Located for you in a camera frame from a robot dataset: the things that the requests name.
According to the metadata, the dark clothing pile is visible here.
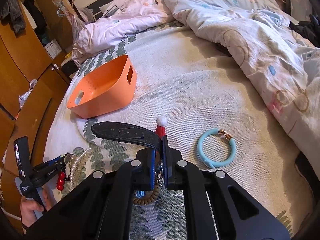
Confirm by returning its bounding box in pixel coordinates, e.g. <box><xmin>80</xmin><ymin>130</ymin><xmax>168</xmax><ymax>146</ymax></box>
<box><xmin>289</xmin><ymin>14</ymin><xmax>320</xmax><ymax>47</ymax></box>

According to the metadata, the wooden wardrobe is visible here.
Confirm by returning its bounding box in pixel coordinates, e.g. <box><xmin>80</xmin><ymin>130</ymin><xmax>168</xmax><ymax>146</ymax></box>
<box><xmin>1</xmin><ymin>0</ymin><xmax>71</xmax><ymax>233</ymax></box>

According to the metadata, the cartoon print duvet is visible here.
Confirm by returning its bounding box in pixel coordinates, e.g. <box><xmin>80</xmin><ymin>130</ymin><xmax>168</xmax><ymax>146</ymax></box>
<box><xmin>163</xmin><ymin>0</ymin><xmax>319</xmax><ymax>173</ymax></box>

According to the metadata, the brown spiral hair tie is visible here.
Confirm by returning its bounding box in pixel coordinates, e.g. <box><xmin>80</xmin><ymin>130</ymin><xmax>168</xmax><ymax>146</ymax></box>
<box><xmin>132</xmin><ymin>184</ymin><xmax>161</xmax><ymax>206</ymax></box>

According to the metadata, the dark white nightstand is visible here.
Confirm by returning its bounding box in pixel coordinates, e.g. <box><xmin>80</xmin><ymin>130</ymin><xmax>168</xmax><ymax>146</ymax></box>
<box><xmin>60</xmin><ymin>53</ymin><xmax>79</xmax><ymax>80</ymax></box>

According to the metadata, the plastic bag in drawer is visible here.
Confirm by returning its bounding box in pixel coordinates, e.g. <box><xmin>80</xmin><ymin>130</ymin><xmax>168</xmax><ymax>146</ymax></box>
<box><xmin>18</xmin><ymin>79</ymin><xmax>37</xmax><ymax>109</ymax></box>

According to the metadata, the white pink crumpled blanket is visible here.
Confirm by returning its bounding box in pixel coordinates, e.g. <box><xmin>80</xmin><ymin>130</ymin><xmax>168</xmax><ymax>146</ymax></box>
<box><xmin>72</xmin><ymin>0</ymin><xmax>174</xmax><ymax>67</ymax></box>

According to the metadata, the black leather strap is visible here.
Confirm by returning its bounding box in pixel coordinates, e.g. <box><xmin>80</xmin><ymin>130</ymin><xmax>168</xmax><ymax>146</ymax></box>
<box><xmin>90</xmin><ymin>121</ymin><xmax>163</xmax><ymax>153</ymax></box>

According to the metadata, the red santa hat clip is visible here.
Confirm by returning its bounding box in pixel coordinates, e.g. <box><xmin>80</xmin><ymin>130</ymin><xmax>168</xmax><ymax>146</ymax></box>
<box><xmin>156</xmin><ymin>116</ymin><xmax>168</xmax><ymax>138</ymax></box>

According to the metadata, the white leaf pattern bedspread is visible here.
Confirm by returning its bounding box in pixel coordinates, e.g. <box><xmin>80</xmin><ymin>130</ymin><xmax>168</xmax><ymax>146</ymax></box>
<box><xmin>44</xmin><ymin>22</ymin><xmax>313</xmax><ymax>236</ymax></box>

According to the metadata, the person's left hand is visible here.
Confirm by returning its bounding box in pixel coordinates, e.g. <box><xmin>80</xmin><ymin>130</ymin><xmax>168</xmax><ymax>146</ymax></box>
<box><xmin>20</xmin><ymin>187</ymin><xmax>54</xmax><ymax>229</ymax></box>

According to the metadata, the pearl clear hair claw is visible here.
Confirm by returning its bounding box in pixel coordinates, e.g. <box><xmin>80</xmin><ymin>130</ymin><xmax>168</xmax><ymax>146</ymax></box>
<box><xmin>64</xmin><ymin>148</ymin><xmax>94</xmax><ymax>189</ymax></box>

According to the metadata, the light blue silicone bracelet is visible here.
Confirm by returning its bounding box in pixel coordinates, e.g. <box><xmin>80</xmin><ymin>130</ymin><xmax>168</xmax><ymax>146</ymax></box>
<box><xmin>196</xmin><ymin>128</ymin><xmax>237</xmax><ymax>169</ymax></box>

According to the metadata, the red berry hair stick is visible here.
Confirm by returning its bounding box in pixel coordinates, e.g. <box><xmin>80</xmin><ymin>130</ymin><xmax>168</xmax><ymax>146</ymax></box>
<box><xmin>56</xmin><ymin>171</ymin><xmax>66</xmax><ymax>191</ymax></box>

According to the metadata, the orange plastic basket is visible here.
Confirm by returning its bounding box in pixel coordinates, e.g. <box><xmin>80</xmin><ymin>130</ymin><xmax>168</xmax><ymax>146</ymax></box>
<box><xmin>67</xmin><ymin>55</ymin><xmax>137</xmax><ymax>119</ymax></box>

